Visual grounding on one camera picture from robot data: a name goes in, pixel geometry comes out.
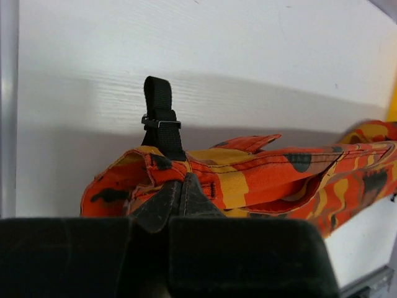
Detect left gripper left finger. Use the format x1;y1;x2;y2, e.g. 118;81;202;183
129;181;180;233

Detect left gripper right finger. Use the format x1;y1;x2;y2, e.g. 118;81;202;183
181;173;225;218

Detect orange camouflage trousers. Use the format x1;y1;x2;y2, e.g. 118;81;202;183
80;76;396;237

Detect yellow plastic tray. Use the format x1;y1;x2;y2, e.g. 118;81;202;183
386;89;397;122

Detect aluminium rail frame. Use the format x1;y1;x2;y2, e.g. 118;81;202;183
1;1;396;297

